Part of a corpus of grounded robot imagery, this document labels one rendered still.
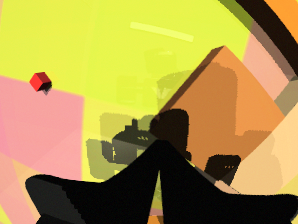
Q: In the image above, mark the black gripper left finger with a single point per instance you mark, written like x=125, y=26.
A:
x=124, y=199

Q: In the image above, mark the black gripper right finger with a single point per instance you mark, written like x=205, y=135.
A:
x=189, y=198

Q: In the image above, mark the orange square block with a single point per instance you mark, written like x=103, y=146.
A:
x=218, y=116

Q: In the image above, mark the orange rectangular bar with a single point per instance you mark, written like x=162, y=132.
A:
x=279, y=19
x=156, y=220

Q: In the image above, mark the small red block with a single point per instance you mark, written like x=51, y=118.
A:
x=40, y=81

